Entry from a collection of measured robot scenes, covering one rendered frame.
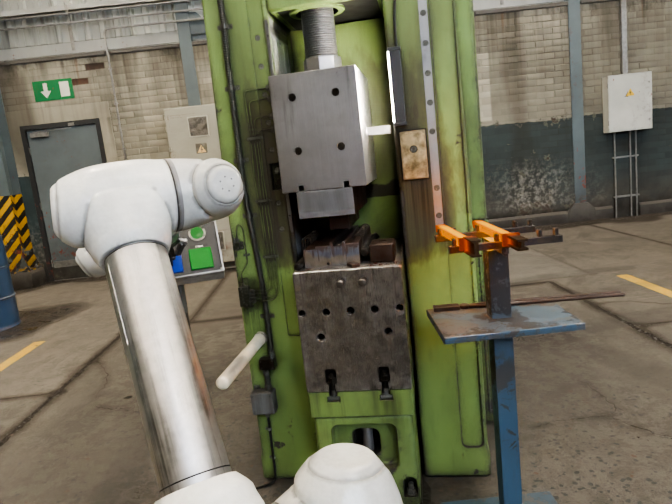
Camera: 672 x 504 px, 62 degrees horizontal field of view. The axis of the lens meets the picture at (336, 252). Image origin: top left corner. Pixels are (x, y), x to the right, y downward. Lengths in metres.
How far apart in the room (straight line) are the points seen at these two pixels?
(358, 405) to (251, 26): 1.42
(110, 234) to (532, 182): 7.73
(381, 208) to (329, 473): 1.72
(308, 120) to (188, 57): 6.23
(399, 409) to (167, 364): 1.33
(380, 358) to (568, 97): 6.96
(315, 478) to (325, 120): 1.36
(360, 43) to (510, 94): 5.99
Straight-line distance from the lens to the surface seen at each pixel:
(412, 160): 2.04
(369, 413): 2.10
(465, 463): 2.40
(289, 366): 2.29
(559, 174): 8.55
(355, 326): 1.97
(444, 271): 2.11
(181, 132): 7.41
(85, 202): 0.97
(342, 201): 1.95
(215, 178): 0.98
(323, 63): 2.17
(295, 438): 2.42
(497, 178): 8.24
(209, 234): 1.98
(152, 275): 0.91
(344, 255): 1.98
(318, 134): 1.95
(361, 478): 0.83
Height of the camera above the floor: 1.30
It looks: 10 degrees down
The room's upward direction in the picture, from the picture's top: 6 degrees counter-clockwise
